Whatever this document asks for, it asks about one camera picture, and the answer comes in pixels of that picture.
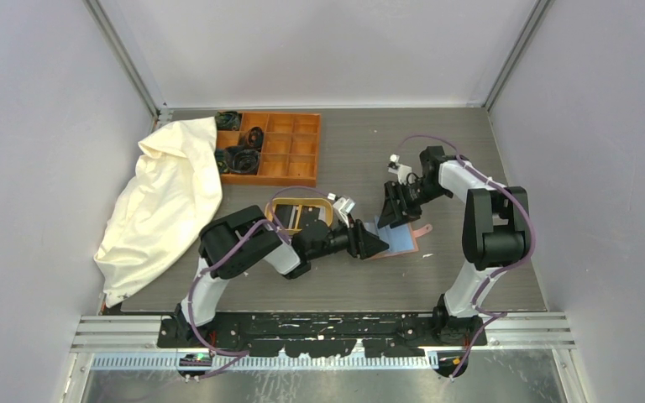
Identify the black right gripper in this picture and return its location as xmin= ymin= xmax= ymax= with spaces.
xmin=377 ymin=179 xmax=449 ymax=229

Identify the aluminium front rail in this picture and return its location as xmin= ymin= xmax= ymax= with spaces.
xmin=71 ymin=312 xmax=575 ymax=376

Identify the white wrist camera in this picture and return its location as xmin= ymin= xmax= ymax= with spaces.
xmin=328 ymin=193 xmax=356 ymax=228
xmin=387 ymin=154 xmax=413 ymax=183

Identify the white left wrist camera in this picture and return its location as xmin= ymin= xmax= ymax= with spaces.
xmin=328 ymin=193 xmax=356 ymax=228

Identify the black coiled cable middle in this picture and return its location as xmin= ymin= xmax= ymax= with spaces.
xmin=243 ymin=126 xmax=266 ymax=149

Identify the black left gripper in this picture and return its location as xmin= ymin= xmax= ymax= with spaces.
xmin=308 ymin=212 xmax=388 ymax=259

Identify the orange compartment organizer tray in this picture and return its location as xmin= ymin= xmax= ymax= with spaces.
xmin=215 ymin=111 xmax=322 ymax=187

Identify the black coiled cable large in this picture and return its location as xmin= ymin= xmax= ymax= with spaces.
xmin=214 ymin=146 xmax=261 ymax=175

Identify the tan leather card holder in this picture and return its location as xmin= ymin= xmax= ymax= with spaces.
xmin=364 ymin=217 xmax=433 ymax=259

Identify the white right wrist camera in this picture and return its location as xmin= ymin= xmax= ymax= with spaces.
xmin=387 ymin=154 xmax=413 ymax=183

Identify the cream cloth bag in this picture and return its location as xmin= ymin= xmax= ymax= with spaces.
xmin=94 ymin=118 xmax=223 ymax=307

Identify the black credit card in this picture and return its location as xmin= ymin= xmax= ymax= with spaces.
xmin=275 ymin=204 xmax=299 ymax=229

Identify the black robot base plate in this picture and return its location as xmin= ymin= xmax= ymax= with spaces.
xmin=156 ymin=310 xmax=487 ymax=358

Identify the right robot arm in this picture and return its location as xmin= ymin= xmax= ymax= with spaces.
xmin=377 ymin=146 xmax=532 ymax=345

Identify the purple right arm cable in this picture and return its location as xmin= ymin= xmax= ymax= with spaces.
xmin=397 ymin=134 xmax=538 ymax=380

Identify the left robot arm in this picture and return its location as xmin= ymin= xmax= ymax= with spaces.
xmin=173 ymin=205 xmax=390 ymax=347

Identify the yellow oval tray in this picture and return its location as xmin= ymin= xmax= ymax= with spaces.
xmin=264 ymin=197 xmax=333 ymax=235

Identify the black coiled cable top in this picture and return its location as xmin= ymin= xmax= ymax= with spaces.
xmin=214 ymin=111 xmax=244 ymax=133

